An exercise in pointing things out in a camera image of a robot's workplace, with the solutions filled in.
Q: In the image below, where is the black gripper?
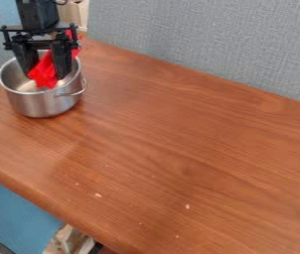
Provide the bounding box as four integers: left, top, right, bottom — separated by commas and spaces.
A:
0, 0, 78, 79

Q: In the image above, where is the wooden table leg frame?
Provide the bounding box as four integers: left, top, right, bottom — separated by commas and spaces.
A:
42, 224, 95, 254

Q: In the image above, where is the red plastic block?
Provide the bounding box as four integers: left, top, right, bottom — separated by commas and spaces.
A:
28, 29, 80, 89

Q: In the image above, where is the metal pot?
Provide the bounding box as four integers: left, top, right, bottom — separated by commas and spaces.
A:
0, 58, 86, 118

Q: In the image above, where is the wooden shelf unit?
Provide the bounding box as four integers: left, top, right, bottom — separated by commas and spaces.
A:
57, 0, 89, 32

